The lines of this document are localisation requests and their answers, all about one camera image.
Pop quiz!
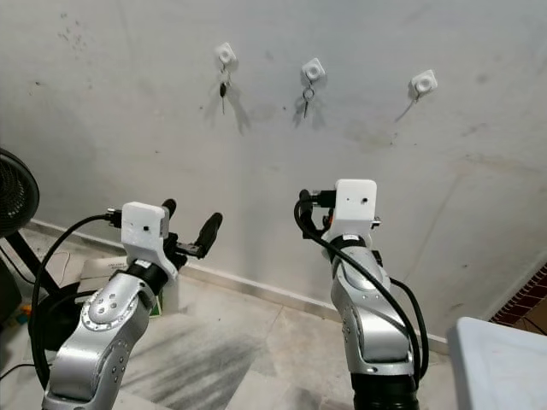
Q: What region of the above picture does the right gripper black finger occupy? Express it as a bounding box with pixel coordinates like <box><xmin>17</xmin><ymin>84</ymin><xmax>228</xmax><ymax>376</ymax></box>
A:
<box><xmin>297</xmin><ymin>189</ymin><xmax>319</xmax><ymax>233</ymax></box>

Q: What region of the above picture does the green printed box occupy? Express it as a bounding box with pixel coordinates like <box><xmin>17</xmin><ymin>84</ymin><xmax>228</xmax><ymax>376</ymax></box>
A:
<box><xmin>147</xmin><ymin>286</ymin><xmax>165</xmax><ymax>319</ymax></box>

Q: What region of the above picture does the long white cardboard box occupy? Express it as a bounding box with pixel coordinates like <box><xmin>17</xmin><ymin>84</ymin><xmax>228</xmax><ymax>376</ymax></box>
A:
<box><xmin>79</xmin><ymin>255</ymin><xmax>133</xmax><ymax>284</ymax></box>

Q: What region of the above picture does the black headed key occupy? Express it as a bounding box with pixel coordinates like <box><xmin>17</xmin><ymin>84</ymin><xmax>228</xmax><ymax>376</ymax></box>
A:
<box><xmin>219</xmin><ymin>67</ymin><xmax>230</xmax><ymax>114</ymax></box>

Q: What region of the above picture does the black standing fan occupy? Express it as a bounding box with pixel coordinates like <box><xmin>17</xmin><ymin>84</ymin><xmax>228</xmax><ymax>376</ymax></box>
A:
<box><xmin>0</xmin><ymin>148</ymin><xmax>82</xmax><ymax>353</ymax></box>

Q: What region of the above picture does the black container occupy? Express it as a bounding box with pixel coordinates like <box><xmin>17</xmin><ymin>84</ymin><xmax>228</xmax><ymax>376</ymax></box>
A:
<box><xmin>0</xmin><ymin>256</ymin><xmax>22</xmax><ymax>330</ymax></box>

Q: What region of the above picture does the red tiled door jamb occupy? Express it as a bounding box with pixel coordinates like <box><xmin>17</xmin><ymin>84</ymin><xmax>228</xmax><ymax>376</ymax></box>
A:
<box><xmin>490</xmin><ymin>263</ymin><xmax>547</xmax><ymax>336</ymax></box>

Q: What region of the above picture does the white plastic table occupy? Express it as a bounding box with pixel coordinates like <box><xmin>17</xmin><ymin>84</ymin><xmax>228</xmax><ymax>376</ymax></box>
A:
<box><xmin>446</xmin><ymin>317</ymin><xmax>547</xmax><ymax>410</ymax></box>

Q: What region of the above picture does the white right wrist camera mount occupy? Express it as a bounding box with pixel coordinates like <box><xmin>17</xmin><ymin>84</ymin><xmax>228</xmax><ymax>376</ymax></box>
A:
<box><xmin>331</xmin><ymin>179</ymin><xmax>380</xmax><ymax>247</ymax></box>

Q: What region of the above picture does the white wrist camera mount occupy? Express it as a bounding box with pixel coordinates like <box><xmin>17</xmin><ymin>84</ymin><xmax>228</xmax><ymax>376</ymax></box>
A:
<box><xmin>121</xmin><ymin>202</ymin><xmax>179</xmax><ymax>283</ymax></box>
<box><xmin>331</xmin><ymin>179</ymin><xmax>380</xmax><ymax>247</ymax></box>

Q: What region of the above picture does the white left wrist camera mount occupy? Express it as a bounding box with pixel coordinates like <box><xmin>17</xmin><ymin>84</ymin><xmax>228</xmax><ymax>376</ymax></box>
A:
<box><xmin>121</xmin><ymin>202</ymin><xmax>179</xmax><ymax>283</ymax></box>

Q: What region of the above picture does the key on metal ring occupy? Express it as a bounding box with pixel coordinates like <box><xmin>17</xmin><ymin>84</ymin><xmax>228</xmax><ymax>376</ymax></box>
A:
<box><xmin>301</xmin><ymin>83</ymin><xmax>316</xmax><ymax>119</ymax></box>

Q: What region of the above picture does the white wall hook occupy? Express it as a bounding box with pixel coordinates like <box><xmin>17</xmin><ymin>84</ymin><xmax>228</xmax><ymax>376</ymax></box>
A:
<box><xmin>302</xmin><ymin>58</ymin><xmax>326</xmax><ymax>84</ymax></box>
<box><xmin>215</xmin><ymin>42</ymin><xmax>238</xmax><ymax>67</ymax></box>
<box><xmin>410</xmin><ymin>70</ymin><xmax>439</xmax><ymax>97</ymax></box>

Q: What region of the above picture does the thin black fan cord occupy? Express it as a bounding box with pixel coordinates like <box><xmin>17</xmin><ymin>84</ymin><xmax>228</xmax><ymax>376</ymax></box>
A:
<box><xmin>0</xmin><ymin>362</ymin><xmax>37</xmax><ymax>382</ymax></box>

